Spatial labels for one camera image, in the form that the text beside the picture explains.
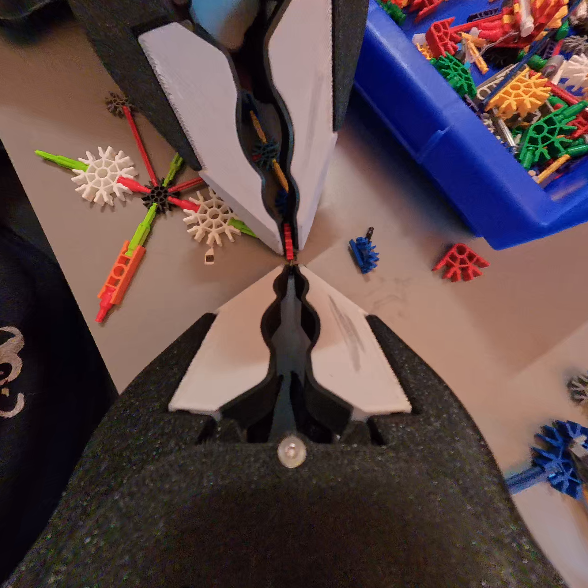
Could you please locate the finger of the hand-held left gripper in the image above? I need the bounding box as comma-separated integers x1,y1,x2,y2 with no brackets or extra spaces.
263,0,339,252
137,21,285,255

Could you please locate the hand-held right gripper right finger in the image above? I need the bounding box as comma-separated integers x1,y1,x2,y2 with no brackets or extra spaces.
294,266,413,420

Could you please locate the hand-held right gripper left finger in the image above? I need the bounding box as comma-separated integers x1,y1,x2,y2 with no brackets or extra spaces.
169,266,295,420

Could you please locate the colourful toy rod wheel assembly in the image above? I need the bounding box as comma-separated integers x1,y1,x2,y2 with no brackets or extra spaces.
34,92,291,323

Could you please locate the blue plastic bin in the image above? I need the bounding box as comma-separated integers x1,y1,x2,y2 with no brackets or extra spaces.
354,0,588,251

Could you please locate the pile of toy construction pieces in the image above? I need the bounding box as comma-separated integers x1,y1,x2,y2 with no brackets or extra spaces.
377,0,588,184

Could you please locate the blue connector with black rod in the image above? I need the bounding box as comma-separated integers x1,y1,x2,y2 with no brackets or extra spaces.
349,226,379,275

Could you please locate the red toy connector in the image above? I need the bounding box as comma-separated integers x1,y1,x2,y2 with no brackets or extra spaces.
432,243,490,282

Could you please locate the black printed shirt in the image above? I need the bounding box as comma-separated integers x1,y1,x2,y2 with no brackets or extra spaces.
0,142,119,570

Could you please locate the toy vehicle model with wheels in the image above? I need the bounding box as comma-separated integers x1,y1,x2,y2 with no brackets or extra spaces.
503,372,588,501

